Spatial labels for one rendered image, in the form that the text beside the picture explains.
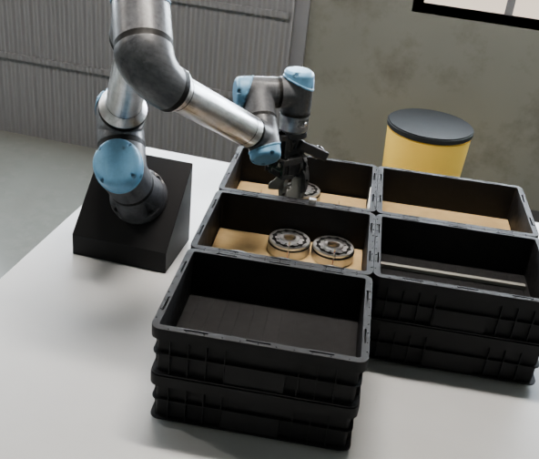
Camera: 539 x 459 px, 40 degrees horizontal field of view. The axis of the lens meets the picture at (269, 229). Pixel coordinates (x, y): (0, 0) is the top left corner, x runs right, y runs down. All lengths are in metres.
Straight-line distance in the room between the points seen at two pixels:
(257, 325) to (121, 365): 0.31
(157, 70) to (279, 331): 0.58
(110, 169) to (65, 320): 0.36
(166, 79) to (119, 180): 0.39
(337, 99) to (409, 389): 2.45
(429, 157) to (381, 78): 0.67
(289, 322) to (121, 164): 0.55
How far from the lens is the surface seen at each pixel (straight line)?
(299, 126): 1.84
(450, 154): 3.37
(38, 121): 4.55
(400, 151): 3.38
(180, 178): 1.99
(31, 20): 4.38
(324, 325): 1.60
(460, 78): 3.83
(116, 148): 1.80
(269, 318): 1.59
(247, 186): 2.14
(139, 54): 1.45
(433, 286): 1.61
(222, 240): 1.85
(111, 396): 1.58
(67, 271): 1.97
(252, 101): 1.77
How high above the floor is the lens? 1.75
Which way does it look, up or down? 29 degrees down
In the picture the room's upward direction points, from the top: 6 degrees clockwise
